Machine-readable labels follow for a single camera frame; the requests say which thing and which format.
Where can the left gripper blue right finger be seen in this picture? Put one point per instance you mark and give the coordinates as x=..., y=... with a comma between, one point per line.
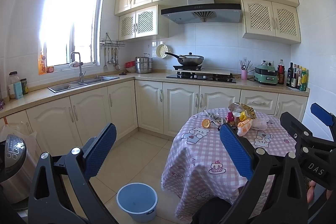
x=286, y=201

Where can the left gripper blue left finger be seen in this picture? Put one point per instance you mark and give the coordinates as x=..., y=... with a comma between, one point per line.
x=49, y=201

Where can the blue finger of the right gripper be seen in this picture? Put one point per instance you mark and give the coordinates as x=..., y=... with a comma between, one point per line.
x=302, y=135
x=328, y=119

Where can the orange white snack bag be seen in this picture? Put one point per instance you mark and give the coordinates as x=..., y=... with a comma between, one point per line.
x=244, y=127

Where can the gold foil snack bag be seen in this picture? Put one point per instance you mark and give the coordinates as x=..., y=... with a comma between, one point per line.
x=248, y=111

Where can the magenta candy wrapper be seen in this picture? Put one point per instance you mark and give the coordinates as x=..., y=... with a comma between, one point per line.
x=230, y=117

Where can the orange fruit half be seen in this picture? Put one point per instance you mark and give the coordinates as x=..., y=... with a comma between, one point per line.
x=206, y=123

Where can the blue plastic trash bucket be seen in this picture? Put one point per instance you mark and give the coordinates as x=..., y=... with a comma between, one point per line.
x=139, y=200

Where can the chrome kitchen faucet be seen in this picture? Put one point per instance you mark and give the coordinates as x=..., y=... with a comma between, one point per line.
x=78, y=64

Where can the kitchen window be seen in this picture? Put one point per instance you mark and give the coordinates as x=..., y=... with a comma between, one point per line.
x=68, y=32

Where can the person's hand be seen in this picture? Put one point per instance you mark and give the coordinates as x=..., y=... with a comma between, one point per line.
x=310, y=192

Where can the green oil bottle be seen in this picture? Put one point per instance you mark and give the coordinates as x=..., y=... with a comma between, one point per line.
x=303, y=84

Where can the white plastic bag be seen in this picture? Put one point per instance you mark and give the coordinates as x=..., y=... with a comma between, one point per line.
x=260, y=123

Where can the silver rice cooker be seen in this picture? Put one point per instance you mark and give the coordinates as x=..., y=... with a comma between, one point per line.
x=17, y=169

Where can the dark sauce bottle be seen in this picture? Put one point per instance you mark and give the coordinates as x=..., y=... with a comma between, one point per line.
x=289, y=77

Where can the green electric cooker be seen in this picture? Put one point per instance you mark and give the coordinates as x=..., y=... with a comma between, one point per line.
x=266, y=74

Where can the lower cream base cabinets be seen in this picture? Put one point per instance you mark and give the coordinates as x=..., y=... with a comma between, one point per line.
x=160, y=106

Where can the pink utensil holder cup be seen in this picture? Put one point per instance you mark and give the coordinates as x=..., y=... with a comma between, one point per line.
x=244, y=74

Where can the black gas stove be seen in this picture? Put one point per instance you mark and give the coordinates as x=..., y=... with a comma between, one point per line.
x=199, y=73

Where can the pink checkered tablecloth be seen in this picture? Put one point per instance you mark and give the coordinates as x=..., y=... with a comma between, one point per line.
x=199, y=168

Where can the stainless steel sink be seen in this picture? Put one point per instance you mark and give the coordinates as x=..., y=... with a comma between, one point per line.
x=77, y=84

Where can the lattice door cabinet right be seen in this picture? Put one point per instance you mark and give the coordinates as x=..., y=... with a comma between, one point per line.
x=271, y=21

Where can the lattice door cabinet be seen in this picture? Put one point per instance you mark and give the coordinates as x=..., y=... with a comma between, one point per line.
x=147, y=23
x=271, y=21

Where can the teal carton box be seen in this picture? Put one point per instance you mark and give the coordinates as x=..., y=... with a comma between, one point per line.
x=18, y=90

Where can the clear jar with lid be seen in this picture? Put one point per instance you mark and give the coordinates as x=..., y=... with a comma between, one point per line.
x=13, y=78

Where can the black wok with lid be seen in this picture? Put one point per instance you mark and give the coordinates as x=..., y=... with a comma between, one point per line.
x=188, y=60

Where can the orange detergent bottle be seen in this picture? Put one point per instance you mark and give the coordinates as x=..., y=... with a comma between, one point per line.
x=42, y=64

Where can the black range hood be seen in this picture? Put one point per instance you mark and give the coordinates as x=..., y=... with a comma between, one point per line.
x=204, y=11

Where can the red container on counter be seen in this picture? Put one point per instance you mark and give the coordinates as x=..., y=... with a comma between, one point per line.
x=130, y=64

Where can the cream hanging colander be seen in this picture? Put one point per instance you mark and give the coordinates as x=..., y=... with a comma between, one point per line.
x=161, y=51

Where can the stainless steel steamer pot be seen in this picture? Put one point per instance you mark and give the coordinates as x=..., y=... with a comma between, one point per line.
x=143, y=64

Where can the lattice door cabinet left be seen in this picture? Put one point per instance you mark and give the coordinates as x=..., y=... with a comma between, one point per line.
x=147, y=23

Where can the wall utensil rack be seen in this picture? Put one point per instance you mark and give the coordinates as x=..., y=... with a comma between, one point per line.
x=110, y=53

